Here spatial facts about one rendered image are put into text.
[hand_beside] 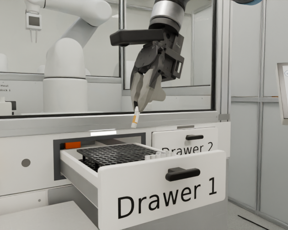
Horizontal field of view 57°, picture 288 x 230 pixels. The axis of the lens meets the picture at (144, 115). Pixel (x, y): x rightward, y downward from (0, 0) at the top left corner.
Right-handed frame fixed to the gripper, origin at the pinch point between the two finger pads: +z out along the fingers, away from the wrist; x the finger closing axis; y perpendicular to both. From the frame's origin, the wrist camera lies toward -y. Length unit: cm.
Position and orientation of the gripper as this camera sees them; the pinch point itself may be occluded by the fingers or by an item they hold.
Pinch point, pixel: (136, 105)
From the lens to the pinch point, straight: 56.0
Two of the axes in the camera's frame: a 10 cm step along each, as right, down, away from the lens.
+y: 7.5, 3.2, 5.7
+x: -6.2, 0.3, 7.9
